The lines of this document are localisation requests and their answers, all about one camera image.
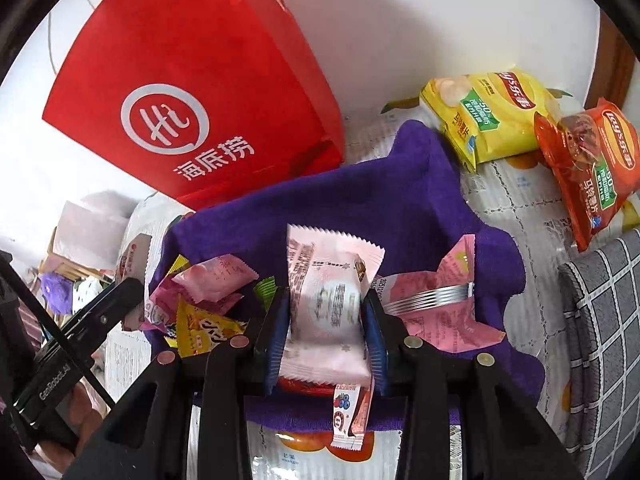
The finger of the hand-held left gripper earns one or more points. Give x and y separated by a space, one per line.
107 310

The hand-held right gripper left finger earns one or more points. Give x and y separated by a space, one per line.
275 345

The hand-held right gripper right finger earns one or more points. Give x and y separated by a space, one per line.
374 345

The green triangular snack packet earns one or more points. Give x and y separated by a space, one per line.
265 289

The red white strip packet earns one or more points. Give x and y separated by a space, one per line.
132 255

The pale pink cartoon snack packet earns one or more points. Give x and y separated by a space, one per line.
325 305

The yellow triangular snack packet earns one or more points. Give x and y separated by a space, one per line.
205 332

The light pink packet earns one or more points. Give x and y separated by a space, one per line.
440 305

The pink bear strip packet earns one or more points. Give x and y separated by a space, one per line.
347 417

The small yellow packet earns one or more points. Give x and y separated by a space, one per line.
177 264

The pink purple candy packet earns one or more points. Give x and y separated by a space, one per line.
215 280

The person's left hand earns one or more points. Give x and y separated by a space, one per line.
87 410

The purple towel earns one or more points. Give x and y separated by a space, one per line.
410 200

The yellow chips bag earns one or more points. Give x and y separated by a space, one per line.
495 120

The red paper bag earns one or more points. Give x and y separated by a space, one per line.
200 60

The red chips bag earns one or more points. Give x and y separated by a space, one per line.
590 170

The brown wooden door frame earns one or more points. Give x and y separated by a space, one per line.
620 65

